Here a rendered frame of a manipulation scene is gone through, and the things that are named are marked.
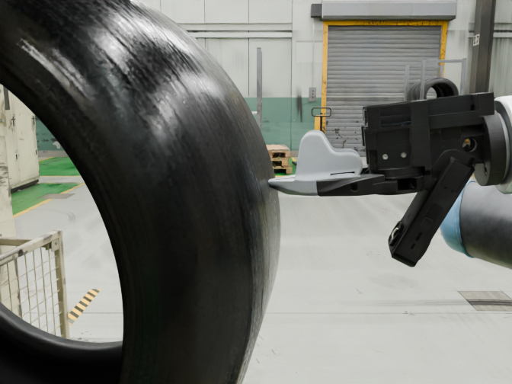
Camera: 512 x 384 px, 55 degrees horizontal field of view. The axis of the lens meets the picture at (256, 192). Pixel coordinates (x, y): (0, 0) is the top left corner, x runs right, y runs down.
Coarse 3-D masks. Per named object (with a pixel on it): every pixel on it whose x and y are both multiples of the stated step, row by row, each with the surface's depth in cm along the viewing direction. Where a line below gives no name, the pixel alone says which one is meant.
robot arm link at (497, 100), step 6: (510, 96) 44; (498, 102) 44; (504, 102) 43; (510, 102) 43; (498, 108) 44; (504, 108) 43; (510, 108) 42; (498, 114) 44; (504, 114) 43; (510, 114) 42; (504, 120) 43; (510, 120) 42; (504, 126) 43; (510, 126) 42; (504, 132) 43; (510, 132) 42; (510, 138) 42; (510, 144) 42; (510, 150) 42; (510, 156) 42; (510, 162) 42; (510, 168) 43; (504, 174) 44; (510, 174) 43; (504, 180) 44; (510, 180) 43; (498, 186) 46; (504, 186) 45; (510, 186) 43; (504, 192) 45; (510, 192) 44
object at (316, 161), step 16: (304, 144) 46; (320, 144) 46; (304, 160) 46; (320, 160) 46; (336, 160) 46; (352, 160) 45; (304, 176) 47; (320, 176) 46; (336, 176) 46; (352, 176) 45; (288, 192) 48; (304, 192) 46
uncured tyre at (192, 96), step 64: (0, 0) 32; (64, 0) 34; (128, 0) 39; (0, 64) 32; (64, 64) 32; (128, 64) 34; (192, 64) 40; (64, 128) 32; (128, 128) 32; (192, 128) 35; (256, 128) 51; (128, 192) 33; (192, 192) 34; (256, 192) 41; (128, 256) 33; (192, 256) 34; (256, 256) 39; (0, 320) 68; (128, 320) 34; (192, 320) 34; (256, 320) 40
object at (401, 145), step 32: (480, 96) 43; (384, 128) 43; (416, 128) 43; (448, 128) 45; (480, 128) 44; (384, 160) 44; (416, 160) 43; (448, 160) 45; (480, 160) 44; (416, 192) 44
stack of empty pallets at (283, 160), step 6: (270, 144) 1003; (282, 144) 1002; (270, 150) 887; (276, 150) 887; (282, 150) 891; (288, 150) 888; (270, 156) 889; (276, 156) 914; (282, 156) 916; (288, 156) 891; (276, 162) 945; (282, 162) 887; (288, 162) 943; (288, 168) 893
